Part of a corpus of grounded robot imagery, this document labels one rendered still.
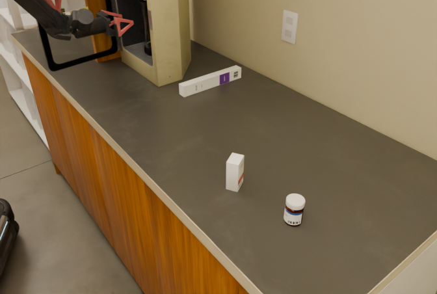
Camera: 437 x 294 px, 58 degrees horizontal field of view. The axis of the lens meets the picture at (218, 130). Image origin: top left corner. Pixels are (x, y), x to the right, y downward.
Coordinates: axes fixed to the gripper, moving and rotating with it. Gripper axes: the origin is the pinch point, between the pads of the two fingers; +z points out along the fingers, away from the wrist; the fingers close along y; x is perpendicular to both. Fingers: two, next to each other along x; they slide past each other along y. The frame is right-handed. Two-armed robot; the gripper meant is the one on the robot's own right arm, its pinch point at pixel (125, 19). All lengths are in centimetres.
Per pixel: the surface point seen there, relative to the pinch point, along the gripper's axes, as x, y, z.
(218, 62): 24.1, -8.8, 36.4
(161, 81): 21.8, -14.2, 5.1
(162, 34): 3.6, -14.3, 7.5
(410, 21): -10, -84, 49
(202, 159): 24, -63, -9
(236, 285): 36, -95, -22
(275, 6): -3, -31, 47
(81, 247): 117, 17, -35
